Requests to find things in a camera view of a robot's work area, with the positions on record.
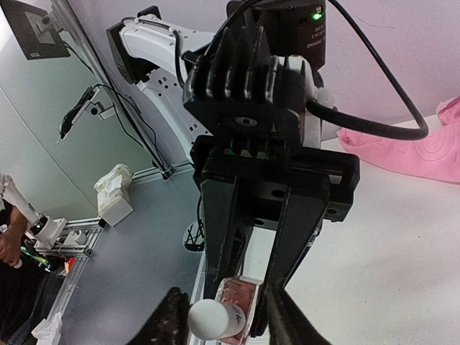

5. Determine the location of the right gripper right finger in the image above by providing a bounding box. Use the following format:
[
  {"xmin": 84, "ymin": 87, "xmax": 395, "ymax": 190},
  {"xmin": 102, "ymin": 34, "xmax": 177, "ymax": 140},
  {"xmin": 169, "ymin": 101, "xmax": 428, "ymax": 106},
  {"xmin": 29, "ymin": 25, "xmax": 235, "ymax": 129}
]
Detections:
[{"xmin": 267, "ymin": 285, "xmax": 331, "ymax": 345}]

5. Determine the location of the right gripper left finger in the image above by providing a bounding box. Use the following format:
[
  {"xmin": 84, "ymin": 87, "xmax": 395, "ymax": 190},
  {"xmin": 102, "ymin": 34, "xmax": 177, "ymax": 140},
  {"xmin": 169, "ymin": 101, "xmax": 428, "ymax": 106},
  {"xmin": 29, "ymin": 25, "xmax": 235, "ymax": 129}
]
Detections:
[{"xmin": 128, "ymin": 287, "xmax": 189, "ymax": 345}]

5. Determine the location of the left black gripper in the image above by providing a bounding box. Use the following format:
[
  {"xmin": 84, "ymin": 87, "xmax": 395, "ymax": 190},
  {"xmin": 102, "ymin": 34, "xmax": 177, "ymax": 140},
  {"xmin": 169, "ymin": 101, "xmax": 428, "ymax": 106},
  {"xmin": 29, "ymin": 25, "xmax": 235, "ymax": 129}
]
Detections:
[{"xmin": 190, "ymin": 136, "xmax": 360, "ymax": 336}]

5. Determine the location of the white nail polish cap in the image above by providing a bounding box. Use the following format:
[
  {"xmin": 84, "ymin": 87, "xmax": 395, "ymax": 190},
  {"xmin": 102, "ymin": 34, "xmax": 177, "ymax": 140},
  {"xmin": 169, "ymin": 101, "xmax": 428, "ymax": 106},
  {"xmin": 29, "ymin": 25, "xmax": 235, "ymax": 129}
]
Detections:
[{"xmin": 188, "ymin": 299, "xmax": 246, "ymax": 341}]

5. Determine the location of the nail polish bottle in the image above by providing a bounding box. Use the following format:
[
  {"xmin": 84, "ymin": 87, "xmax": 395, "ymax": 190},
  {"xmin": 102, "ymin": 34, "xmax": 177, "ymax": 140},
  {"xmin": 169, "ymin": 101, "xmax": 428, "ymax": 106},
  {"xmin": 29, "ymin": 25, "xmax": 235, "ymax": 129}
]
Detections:
[{"xmin": 216, "ymin": 276, "xmax": 262, "ymax": 344}]

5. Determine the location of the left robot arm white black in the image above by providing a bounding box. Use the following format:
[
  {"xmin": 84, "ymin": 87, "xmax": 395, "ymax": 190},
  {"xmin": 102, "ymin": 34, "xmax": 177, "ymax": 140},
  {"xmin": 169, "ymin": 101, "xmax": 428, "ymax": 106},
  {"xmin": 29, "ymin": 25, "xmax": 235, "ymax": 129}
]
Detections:
[{"xmin": 107, "ymin": 1, "xmax": 359, "ymax": 344}]

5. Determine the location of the crumpled white tissue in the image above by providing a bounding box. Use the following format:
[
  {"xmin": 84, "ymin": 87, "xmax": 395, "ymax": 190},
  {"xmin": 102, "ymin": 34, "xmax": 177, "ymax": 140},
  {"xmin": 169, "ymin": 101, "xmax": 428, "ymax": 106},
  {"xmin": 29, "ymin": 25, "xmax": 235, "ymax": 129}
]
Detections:
[{"xmin": 32, "ymin": 312, "xmax": 63, "ymax": 345}]

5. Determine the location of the white tissue box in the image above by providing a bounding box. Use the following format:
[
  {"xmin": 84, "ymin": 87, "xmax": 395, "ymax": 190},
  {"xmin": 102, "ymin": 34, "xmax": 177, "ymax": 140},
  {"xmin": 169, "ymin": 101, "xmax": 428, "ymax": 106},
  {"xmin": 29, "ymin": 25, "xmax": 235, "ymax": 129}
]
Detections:
[{"xmin": 94, "ymin": 164, "xmax": 134, "ymax": 226}]

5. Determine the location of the person in dark clothes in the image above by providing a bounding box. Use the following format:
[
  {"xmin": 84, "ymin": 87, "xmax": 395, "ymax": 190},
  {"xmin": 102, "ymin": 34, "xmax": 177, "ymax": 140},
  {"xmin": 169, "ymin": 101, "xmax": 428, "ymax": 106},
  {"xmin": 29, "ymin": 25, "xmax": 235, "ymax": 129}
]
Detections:
[{"xmin": 1, "ymin": 202, "xmax": 65, "ymax": 344}]

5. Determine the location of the pink sweatshirt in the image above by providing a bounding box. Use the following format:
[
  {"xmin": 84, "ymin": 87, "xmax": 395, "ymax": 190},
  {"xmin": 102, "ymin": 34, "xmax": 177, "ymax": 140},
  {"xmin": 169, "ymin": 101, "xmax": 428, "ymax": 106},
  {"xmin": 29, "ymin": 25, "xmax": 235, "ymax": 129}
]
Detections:
[{"xmin": 337, "ymin": 97, "xmax": 459, "ymax": 183}]

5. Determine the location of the left black cable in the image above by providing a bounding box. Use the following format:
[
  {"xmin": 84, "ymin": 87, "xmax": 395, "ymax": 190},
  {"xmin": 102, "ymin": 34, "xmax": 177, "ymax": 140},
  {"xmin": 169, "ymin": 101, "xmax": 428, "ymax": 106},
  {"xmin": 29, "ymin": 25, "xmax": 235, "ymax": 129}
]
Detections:
[{"xmin": 305, "ymin": 0, "xmax": 429, "ymax": 142}]

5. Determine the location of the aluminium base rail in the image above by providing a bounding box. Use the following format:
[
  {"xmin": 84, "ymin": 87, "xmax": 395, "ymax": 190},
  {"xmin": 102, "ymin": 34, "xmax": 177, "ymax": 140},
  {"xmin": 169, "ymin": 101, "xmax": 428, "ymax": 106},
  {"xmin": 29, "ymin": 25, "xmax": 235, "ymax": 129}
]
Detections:
[{"xmin": 49, "ymin": 165, "xmax": 204, "ymax": 317}]

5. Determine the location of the wall mounted black monitor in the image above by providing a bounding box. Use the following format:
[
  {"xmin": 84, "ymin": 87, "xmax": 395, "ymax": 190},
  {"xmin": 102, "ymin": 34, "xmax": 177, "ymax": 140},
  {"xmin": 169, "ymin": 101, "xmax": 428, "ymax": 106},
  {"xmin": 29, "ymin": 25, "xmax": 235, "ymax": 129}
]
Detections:
[{"xmin": 1, "ymin": 1, "xmax": 70, "ymax": 60}]

